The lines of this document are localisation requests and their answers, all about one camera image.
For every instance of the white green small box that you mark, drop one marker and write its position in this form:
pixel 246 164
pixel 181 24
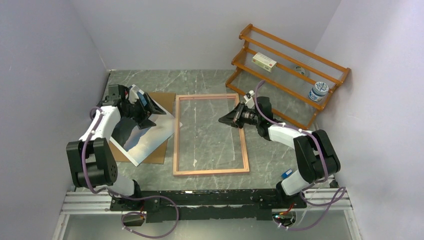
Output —
pixel 264 62

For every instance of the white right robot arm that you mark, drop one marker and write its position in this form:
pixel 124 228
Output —
pixel 316 158

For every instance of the aluminium rail frame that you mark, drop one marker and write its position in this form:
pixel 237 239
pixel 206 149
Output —
pixel 317 199

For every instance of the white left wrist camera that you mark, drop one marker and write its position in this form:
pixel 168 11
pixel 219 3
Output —
pixel 137 96

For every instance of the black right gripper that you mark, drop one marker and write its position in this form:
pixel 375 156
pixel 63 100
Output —
pixel 234 118

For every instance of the small blue white object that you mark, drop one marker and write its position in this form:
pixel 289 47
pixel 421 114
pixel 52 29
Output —
pixel 286 174

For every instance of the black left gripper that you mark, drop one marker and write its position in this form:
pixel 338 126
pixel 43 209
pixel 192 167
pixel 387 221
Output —
pixel 143 122

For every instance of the pink wooden photo frame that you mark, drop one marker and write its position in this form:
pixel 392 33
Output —
pixel 202 145

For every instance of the brown cardboard backing board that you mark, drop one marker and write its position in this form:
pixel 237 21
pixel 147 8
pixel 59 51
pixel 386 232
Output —
pixel 159 149

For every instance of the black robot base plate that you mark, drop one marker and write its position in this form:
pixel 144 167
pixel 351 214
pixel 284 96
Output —
pixel 167 205

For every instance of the orange wooden shelf rack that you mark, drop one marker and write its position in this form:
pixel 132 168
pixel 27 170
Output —
pixel 292 89

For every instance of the blue white round jar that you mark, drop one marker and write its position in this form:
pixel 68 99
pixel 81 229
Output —
pixel 318 91

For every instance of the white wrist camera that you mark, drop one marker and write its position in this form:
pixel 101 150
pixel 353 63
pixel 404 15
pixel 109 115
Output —
pixel 137 96
pixel 249 99

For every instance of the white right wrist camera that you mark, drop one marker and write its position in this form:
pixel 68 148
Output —
pixel 249 99

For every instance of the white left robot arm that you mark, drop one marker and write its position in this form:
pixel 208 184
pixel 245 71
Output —
pixel 91 162

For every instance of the landscape photo print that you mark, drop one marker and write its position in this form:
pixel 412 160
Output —
pixel 145 136

